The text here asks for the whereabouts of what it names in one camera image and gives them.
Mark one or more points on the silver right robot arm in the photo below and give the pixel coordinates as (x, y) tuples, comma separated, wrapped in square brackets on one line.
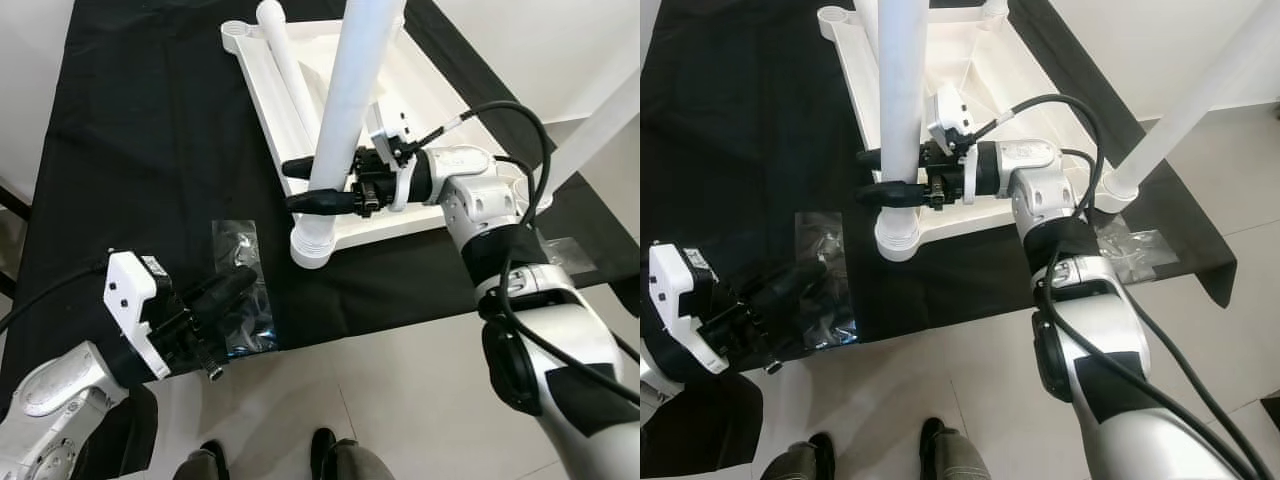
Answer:
[(480, 200), (1040, 190)]

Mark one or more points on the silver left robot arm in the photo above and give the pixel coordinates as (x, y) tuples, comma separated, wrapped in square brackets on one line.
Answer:
[(50, 400), (648, 385)]

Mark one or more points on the grey robot right leg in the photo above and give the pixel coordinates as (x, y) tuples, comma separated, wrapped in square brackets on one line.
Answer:
[(955, 455), (355, 460)]

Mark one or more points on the white plastic table leg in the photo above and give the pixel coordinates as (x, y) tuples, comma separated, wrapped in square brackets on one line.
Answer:
[(868, 20), (355, 90), (1190, 110), (285, 70), (905, 90), (595, 130)]

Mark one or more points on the clear crossed tape patch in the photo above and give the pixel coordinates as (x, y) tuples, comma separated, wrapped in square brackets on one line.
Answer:
[(1135, 250), (565, 255)]

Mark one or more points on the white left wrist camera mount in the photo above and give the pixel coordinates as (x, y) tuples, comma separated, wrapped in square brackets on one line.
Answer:
[(130, 290), (672, 290)]

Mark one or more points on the clear tape strip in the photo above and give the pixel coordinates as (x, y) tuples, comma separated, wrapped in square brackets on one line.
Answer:
[(240, 240), (820, 240)]

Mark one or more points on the white plastic table top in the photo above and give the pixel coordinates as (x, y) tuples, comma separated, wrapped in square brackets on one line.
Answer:
[(440, 100), (985, 60)]

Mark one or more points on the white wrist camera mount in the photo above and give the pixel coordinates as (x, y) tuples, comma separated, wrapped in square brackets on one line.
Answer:
[(130, 290), (672, 290), (385, 130), (945, 115)]

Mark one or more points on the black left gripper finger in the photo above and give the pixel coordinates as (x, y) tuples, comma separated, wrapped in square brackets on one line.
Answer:
[(790, 287), (225, 292)]

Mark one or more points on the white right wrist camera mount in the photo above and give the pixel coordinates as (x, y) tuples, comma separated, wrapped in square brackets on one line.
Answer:
[(385, 130), (945, 115)]

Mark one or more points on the grey robot leg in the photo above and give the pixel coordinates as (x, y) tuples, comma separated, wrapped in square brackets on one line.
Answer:
[(955, 455), (355, 460), (200, 465), (795, 462)]

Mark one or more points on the black desk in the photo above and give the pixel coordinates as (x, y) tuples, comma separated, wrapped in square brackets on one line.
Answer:
[(1272, 405)]

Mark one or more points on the grey robot left leg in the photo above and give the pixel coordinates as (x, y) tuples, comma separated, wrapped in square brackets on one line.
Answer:
[(200, 465), (795, 462)]

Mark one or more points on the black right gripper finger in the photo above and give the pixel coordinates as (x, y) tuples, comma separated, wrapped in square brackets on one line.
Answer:
[(890, 194), (320, 201), (300, 167), (872, 158)]

